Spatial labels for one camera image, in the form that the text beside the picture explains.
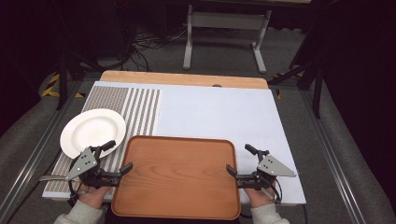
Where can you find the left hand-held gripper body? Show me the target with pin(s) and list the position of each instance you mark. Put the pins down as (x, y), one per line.
(82, 163)

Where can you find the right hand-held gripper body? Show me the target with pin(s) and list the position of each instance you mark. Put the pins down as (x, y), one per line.
(274, 168)

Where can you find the brown wooden tray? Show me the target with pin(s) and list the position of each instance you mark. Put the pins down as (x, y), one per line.
(177, 177)

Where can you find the person's right hand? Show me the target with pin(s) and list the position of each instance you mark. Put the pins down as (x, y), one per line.
(258, 196)

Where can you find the person's left hand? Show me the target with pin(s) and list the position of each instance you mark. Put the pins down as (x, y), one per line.
(93, 196)

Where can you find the white round plate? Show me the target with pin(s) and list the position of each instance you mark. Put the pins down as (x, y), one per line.
(90, 129)

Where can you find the silver metal cutlery piece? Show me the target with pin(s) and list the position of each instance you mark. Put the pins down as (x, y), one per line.
(53, 178)

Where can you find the white table mat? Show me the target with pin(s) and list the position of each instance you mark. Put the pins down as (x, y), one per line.
(218, 115)

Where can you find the striped woven placemat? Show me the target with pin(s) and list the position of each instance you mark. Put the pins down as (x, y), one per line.
(137, 105)

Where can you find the yellow black hazard tape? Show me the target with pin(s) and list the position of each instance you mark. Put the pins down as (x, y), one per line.
(51, 85)
(278, 93)

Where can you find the small dark table grommet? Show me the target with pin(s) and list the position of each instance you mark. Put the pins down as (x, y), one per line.
(217, 85)

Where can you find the black metal stand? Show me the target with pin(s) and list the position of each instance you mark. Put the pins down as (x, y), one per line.
(63, 81)
(311, 77)

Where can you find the wooden table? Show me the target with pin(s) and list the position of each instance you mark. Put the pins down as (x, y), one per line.
(174, 78)

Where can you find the aluminium floor rail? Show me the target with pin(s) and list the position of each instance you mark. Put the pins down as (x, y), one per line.
(34, 155)
(330, 155)

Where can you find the grey metal desk frame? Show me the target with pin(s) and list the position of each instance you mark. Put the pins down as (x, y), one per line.
(227, 21)

